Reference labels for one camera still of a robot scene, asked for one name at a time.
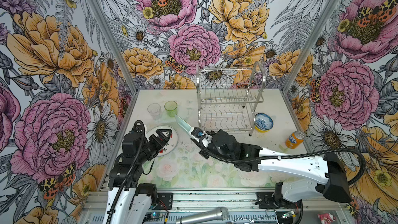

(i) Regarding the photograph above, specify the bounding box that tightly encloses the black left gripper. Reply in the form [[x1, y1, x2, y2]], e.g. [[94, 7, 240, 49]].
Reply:
[[138, 129, 172, 163]]

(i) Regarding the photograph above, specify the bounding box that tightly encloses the white watermelon pattern plate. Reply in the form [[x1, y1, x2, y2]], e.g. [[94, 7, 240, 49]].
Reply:
[[147, 125, 178, 157]]

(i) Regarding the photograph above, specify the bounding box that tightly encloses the pale green plate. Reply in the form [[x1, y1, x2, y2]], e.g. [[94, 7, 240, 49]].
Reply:
[[175, 115, 193, 135]]

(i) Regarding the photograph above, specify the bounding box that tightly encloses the clear glass cup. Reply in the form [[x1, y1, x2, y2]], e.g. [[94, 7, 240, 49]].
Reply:
[[147, 103, 162, 120]]

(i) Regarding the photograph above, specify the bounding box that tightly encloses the green glass jar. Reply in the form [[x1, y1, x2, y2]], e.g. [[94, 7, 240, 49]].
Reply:
[[164, 101, 178, 118]]

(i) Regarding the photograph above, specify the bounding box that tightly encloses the chrome wire dish rack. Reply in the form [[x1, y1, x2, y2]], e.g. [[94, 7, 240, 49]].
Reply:
[[196, 62, 266, 136]]

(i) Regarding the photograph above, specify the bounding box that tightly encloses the blue white porcelain bowl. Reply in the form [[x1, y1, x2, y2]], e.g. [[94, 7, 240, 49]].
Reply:
[[255, 113, 274, 130]]

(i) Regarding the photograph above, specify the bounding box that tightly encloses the yellow plastic bowl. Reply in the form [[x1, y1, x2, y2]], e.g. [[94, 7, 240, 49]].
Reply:
[[255, 126, 269, 133]]

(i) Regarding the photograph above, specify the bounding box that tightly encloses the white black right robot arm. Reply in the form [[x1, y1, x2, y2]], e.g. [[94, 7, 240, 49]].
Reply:
[[190, 128, 351, 207]]

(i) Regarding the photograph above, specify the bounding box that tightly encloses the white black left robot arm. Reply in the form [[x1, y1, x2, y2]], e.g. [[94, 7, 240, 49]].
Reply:
[[103, 126, 172, 224]]

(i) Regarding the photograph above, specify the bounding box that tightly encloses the silver microphone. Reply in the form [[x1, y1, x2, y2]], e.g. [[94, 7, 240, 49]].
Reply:
[[176, 207, 230, 224]]

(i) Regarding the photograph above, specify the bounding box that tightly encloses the orange soda can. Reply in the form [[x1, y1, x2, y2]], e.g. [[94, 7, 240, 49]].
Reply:
[[285, 131, 305, 149]]

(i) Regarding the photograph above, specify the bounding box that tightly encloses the pink toy figure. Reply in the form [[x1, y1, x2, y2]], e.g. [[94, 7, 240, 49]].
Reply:
[[317, 213, 336, 224]]

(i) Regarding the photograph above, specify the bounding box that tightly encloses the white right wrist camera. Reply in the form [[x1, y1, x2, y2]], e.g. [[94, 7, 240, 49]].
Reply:
[[188, 127, 212, 147]]

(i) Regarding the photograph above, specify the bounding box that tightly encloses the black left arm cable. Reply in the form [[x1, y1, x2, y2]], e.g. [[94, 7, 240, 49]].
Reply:
[[105, 119, 147, 224]]

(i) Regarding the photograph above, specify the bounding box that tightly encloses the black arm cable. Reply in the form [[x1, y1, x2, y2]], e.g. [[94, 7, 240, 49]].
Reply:
[[198, 135, 366, 187], [105, 119, 147, 224]]

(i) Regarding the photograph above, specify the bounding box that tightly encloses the aluminium front rail frame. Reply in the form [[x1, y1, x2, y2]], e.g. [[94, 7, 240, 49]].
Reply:
[[79, 188, 355, 224]]

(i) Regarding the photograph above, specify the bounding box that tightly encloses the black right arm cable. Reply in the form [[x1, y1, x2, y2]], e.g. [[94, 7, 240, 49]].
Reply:
[[198, 135, 366, 187]]

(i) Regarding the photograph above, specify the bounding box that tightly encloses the aluminium corner post left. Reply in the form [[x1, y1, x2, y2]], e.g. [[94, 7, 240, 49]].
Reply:
[[86, 0, 138, 96]]

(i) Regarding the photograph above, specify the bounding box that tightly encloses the aluminium corner post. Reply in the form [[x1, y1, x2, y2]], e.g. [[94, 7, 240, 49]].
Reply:
[[86, 0, 138, 96], [282, 0, 341, 93]]

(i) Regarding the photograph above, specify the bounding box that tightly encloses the aluminium corner post right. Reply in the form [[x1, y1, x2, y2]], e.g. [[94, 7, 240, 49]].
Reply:
[[282, 0, 341, 93]]

